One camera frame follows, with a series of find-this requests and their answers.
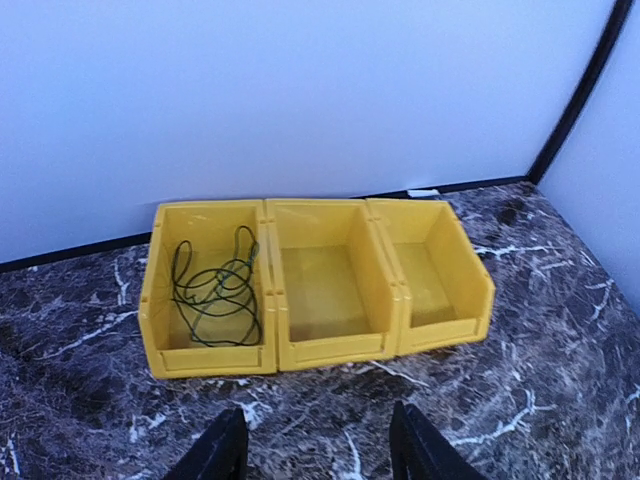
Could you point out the right yellow plastic bin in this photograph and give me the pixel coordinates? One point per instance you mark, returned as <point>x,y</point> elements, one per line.
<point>447,292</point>

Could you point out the middle yellow plastic bin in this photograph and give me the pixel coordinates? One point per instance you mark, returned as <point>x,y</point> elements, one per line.
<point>338,300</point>

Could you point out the yellow plastic bin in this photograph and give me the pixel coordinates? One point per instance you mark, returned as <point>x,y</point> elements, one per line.
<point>207,305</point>
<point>447,292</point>
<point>338,300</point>

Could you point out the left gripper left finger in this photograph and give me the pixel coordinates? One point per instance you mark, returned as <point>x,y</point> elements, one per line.
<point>220,452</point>

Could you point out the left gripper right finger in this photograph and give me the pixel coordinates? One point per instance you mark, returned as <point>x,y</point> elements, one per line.
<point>419,451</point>

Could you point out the right black frame post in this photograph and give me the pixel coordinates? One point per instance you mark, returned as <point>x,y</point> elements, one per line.
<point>599,58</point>

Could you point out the left yellow plastic bin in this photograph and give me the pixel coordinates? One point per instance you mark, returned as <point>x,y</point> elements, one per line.
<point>207,305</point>

